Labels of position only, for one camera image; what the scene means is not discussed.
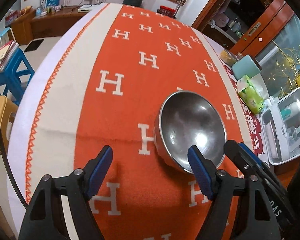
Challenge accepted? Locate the white sterilizer cabinet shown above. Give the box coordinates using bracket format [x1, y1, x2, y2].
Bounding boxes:
[261, 87, 300, 166]

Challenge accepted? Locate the teal canister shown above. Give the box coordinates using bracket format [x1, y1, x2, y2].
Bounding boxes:
[232, 55, 261, 80]

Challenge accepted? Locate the small patterned steel bowl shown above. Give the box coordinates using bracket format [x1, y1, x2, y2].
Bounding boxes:
[153, 90, 227, 174]

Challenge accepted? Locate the silver door handle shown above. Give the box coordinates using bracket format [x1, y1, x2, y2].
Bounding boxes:
[247, 22, 261, 35]

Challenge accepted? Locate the small round blue stool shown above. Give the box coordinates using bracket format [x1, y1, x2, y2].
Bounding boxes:
[0, 26, 14, 48]

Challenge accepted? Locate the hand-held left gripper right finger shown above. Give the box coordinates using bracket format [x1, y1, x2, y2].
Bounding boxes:
[187, 145, 282, 240]

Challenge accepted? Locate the white set-top box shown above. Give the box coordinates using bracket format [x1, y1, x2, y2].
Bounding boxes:
[78, 4, 103, 12]

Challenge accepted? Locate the pink plush bag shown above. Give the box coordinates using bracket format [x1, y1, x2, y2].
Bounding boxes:
[213, 12, 230, 28]

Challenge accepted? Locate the pink tissue box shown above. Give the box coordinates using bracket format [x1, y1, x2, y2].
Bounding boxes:
[4, 11, 19, 27]

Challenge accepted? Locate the blue step stool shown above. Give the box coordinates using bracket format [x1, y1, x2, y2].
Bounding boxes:
[0, 47, 36, 105]

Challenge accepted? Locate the red box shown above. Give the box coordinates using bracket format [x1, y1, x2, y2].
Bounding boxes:
[157, 5, 177, 18]

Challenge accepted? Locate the green wet wipes packet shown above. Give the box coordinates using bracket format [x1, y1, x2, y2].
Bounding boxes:
[237, 74, 265, 114]

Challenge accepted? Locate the yellow plastic stool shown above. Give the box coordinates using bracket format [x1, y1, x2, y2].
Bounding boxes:
[0, 95, 19, 153]

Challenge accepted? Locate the black heater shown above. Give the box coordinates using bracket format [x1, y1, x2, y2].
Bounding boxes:
[122, 0, 143, 7]

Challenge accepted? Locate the white paper roll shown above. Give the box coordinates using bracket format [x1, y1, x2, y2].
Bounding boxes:
[257, 46, 279, 65]

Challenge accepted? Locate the orange printed blanket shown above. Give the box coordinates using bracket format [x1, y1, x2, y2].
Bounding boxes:
[25, 4, 255, 240]

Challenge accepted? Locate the black cable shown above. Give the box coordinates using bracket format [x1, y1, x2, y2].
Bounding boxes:
[0, 104, 29, 207]

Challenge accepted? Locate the round yellow tin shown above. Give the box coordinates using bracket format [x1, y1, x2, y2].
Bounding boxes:
[219, 50, 238, 67]

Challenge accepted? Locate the wooden television cabinet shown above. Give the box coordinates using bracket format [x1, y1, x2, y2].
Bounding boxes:
[9, 5, 95, 44]

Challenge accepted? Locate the stack of books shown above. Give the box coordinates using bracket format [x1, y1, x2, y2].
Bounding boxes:
[0, 40, 19, 74]

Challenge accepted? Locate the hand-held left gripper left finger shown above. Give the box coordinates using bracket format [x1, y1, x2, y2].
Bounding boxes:
[19, 145, 113, 240]

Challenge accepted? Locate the wooden glass door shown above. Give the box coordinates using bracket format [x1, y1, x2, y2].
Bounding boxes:
[230, 0, 300, 98]

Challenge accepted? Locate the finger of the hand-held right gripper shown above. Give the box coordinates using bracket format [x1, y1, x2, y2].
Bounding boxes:
[223, 139, 266, 179]
[237, 142, 272, 175]

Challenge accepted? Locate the dark floor mat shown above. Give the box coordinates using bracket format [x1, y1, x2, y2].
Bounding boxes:
[24, 39, 44, 53]

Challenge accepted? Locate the white bottle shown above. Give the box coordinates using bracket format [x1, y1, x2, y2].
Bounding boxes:
[280, 102, 300, 118]

